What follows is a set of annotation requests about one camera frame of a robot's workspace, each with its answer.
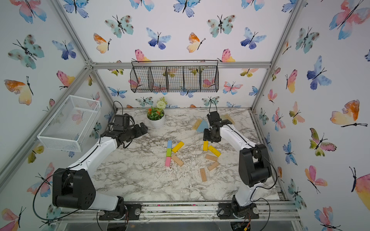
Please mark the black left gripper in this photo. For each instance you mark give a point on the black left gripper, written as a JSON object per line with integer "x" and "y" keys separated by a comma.
{"x": 143, "y": 127}

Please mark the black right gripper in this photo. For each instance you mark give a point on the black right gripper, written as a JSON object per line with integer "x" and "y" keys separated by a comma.
{"x": 205, "y": 136}

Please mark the wooden block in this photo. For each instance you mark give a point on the wooden block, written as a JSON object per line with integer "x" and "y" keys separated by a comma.
{"x": 213, "y": 165}
{"x": 212, "y": 158}
{"x": 177, "y": 160}
{"x": 203, "y": 175}

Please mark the yellow block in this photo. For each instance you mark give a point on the yellow block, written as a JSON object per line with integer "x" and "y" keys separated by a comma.
{"x": 214, "y": 151}
{"x": 178, "y": 147}
{"x": 205, "y": 146}

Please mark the green block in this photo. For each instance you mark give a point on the green block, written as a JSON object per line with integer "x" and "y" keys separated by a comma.
{"x": 169, "y": 152}

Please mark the pink block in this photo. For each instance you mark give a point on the pink block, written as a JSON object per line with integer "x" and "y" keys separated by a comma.
{"x": 168, "y": 161}

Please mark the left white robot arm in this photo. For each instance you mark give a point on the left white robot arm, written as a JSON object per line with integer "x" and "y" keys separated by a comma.
{"x": 73, "y": 187}

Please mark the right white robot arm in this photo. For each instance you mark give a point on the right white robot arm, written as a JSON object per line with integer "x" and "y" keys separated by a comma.
{"x": 254, "y": 167}

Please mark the white pot with plant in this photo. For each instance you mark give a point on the white pot with plant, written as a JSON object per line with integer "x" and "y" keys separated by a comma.
{"x": 156, "y": 114}

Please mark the white mesh wall basket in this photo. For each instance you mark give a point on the white mesh wall basket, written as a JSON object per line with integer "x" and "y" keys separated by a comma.
{"x": 70, "y": 124}

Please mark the black wire wall basket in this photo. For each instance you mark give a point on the black wire wall basket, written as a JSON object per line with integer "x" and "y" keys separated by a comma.
{"x": 188, "y": 76}

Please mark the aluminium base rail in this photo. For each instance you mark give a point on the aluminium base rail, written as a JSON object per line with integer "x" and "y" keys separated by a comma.
{"x": 210, "y": 211}

